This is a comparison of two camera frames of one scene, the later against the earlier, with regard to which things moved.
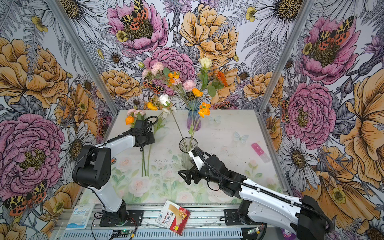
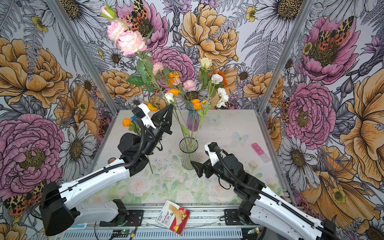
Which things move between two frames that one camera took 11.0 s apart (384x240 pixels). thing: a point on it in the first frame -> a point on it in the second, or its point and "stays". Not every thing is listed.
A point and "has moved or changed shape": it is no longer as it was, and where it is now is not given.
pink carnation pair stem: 188,85 stays
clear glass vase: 186,144 stays
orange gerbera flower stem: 219,83 has moved or changed shape
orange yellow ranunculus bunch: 203,110 -> 174,92
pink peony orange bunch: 132,115 -> 129,38
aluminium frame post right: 304,9 stays
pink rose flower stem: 156,70 stays
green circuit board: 126,231 stays
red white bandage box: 173,217 stays
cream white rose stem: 205,63 stays
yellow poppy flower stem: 171,81 -> 172,76
